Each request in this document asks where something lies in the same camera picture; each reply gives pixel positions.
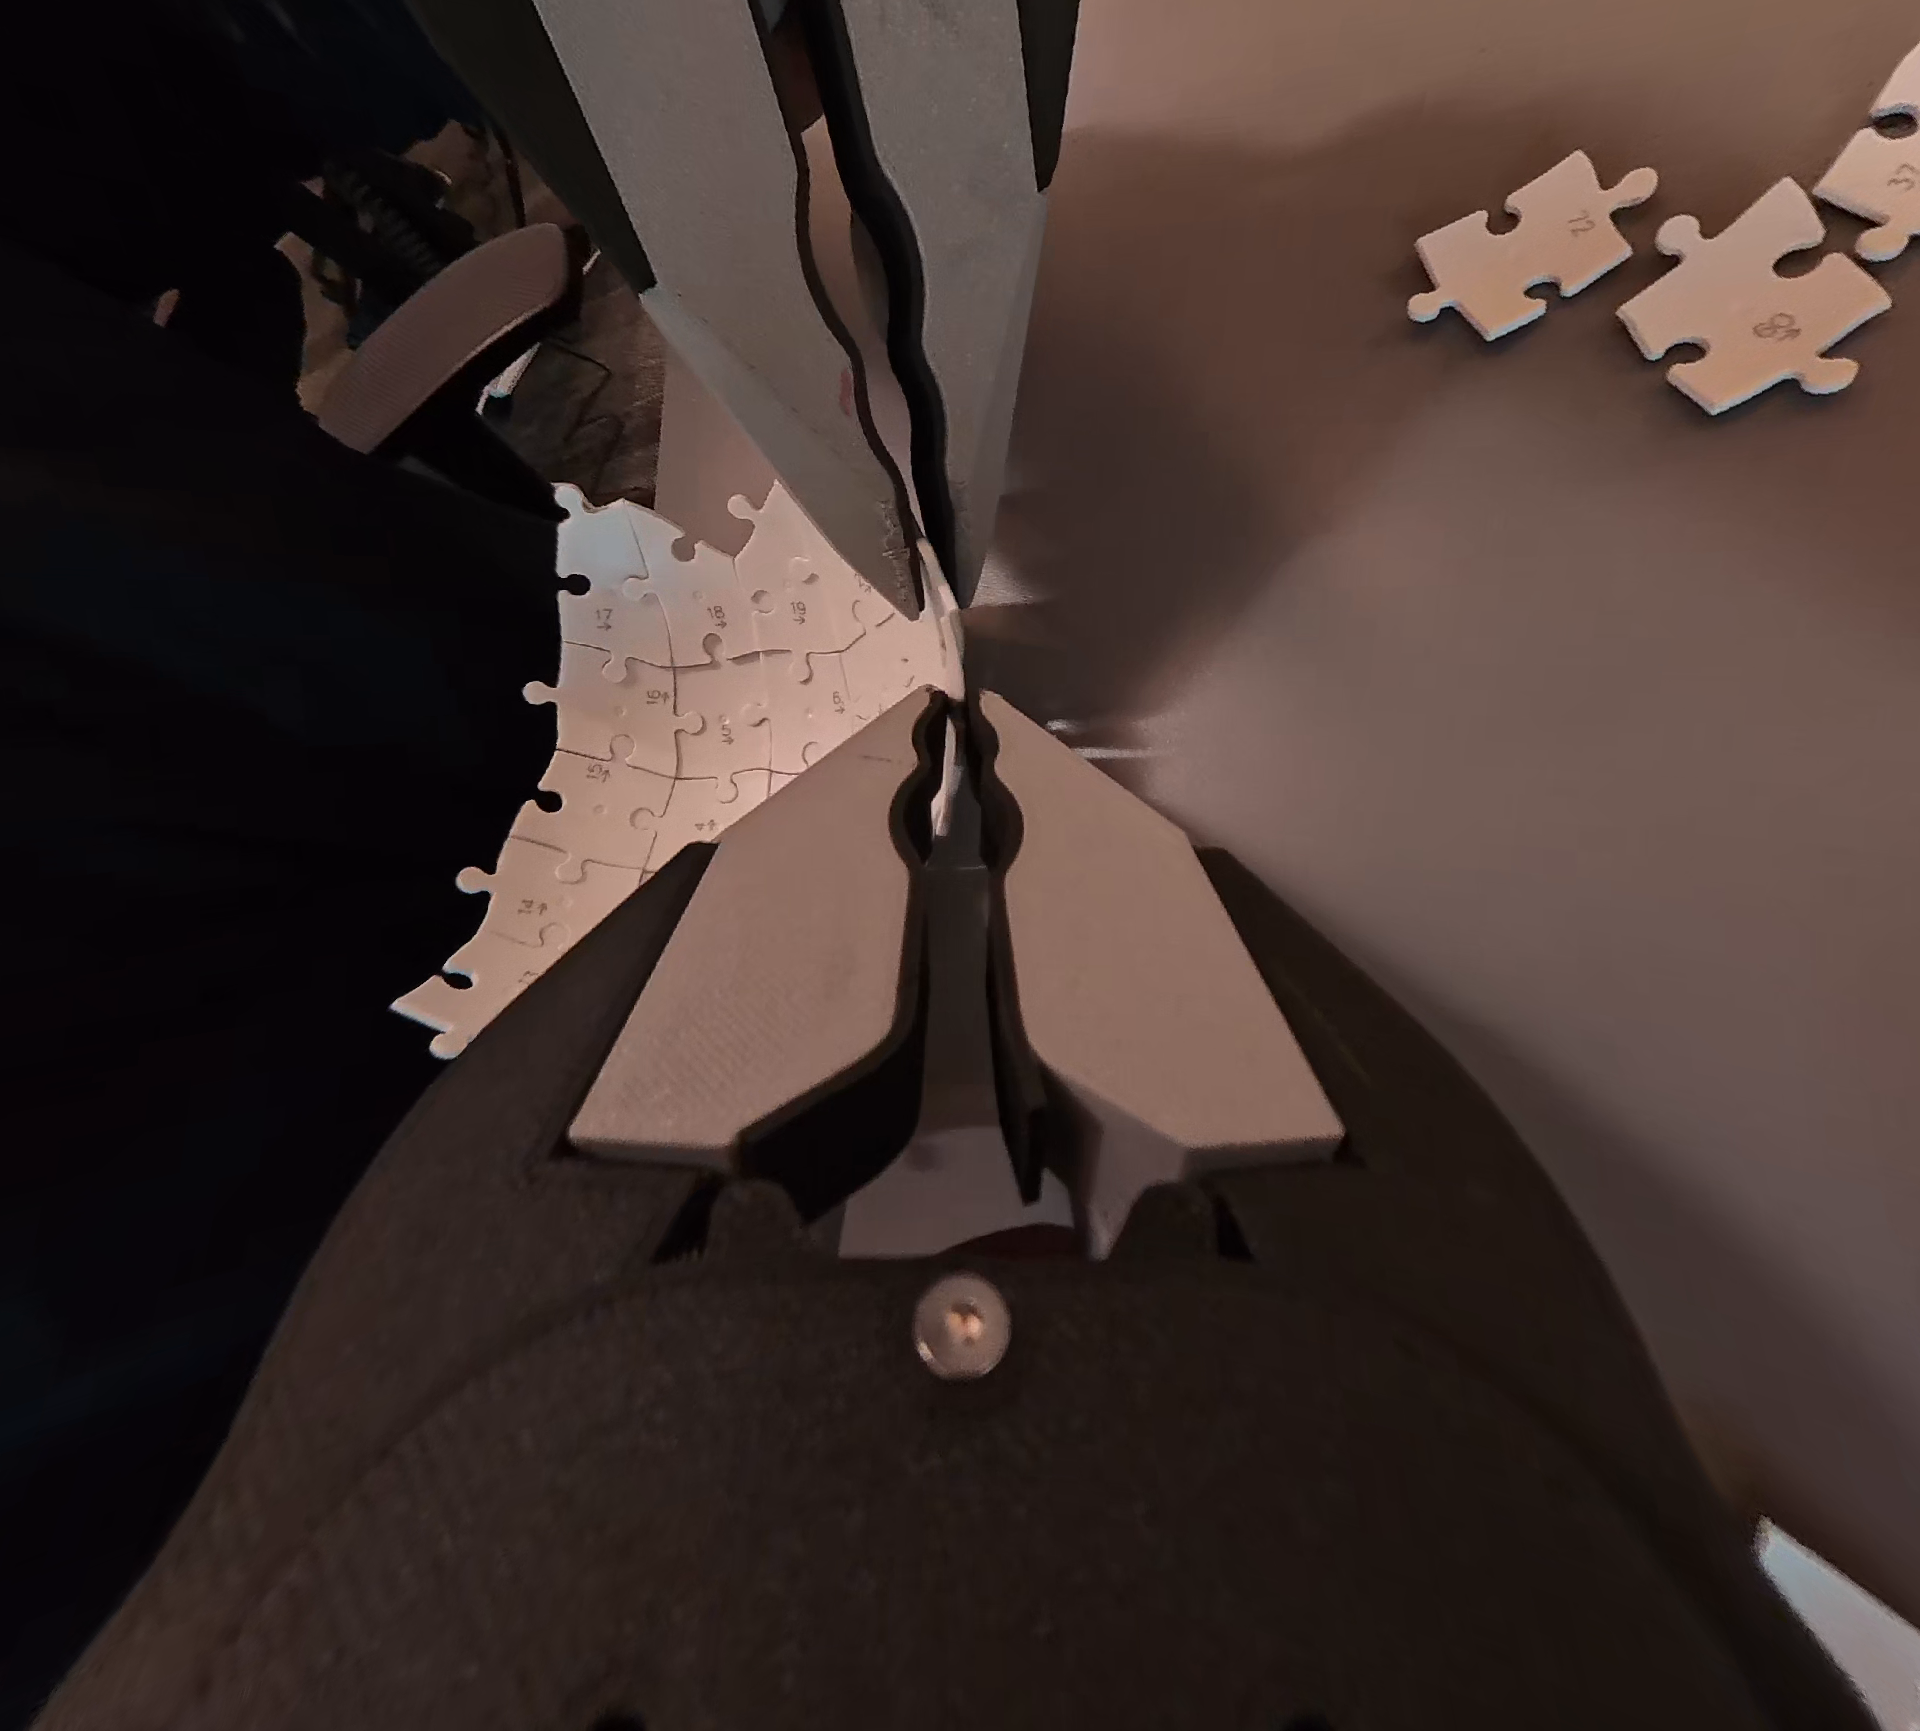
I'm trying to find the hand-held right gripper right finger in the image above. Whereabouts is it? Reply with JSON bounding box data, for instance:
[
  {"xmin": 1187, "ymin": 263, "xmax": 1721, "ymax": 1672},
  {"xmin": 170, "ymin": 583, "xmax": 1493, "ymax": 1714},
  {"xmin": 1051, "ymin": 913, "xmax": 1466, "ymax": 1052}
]
[{"xmin": 972, "ymin": 689, "xmax": 1349, "ymax": 1254}]

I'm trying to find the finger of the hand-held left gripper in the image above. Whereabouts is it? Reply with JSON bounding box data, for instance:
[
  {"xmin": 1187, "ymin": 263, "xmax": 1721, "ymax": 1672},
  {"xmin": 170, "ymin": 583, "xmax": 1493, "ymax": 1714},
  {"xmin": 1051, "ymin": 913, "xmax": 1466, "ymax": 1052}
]
[
  {"xmin": 823, "ymin": 0, "xmax": 1053, "ymax": 611},
  {"xmin": 480, "ymin": 0, "xmax": 924, "ymax": 625}
]

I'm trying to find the person's dark-clothed torso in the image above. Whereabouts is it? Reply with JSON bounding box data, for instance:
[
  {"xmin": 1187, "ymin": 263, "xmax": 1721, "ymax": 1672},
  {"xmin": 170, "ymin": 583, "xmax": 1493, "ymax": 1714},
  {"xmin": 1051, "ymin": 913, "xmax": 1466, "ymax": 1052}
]
[{"xmin": 0, "ymin": 231, "xmax": 595, "ymax": 1731}]

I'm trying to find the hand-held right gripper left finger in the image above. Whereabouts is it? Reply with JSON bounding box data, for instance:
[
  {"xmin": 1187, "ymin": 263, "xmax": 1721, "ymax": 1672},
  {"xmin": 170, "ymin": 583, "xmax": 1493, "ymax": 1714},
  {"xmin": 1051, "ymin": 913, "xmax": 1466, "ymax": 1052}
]
[{"xmin": 567, "ymin": 687, "xmax": 956, "ymax": 1224}]

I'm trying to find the blue bowl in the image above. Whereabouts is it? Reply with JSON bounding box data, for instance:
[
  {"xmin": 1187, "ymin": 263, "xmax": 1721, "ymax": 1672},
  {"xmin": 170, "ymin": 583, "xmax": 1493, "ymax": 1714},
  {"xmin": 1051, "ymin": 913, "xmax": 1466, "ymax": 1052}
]
[{"xmin": 1753, "ymin": 1516, "xmax": 1920, "ymax": 1731}]

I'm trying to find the partly built puzzle ball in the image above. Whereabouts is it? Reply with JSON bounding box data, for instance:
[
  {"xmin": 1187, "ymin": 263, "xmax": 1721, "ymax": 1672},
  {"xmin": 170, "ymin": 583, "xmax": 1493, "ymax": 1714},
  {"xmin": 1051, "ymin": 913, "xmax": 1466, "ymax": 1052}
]
[{"xmin": 390, "ymin": 483, "xmax": 962, "ymax": 1064}]

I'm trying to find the white puzzle piece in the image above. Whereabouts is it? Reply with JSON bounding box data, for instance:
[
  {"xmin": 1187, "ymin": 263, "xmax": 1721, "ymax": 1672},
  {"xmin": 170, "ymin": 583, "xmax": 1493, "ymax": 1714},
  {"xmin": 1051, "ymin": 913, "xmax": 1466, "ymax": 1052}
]
[
  {"xmin": 1406, "ymin": 149, "xmax": 1663, "ymax": 341},
  {"xmin": 1614, "ymin": 177, "xmax": 1897, "ymax": 419},
  {"xmin": 1813, "ymin": 43, "xmax": 1920, "ymax": 265}
]

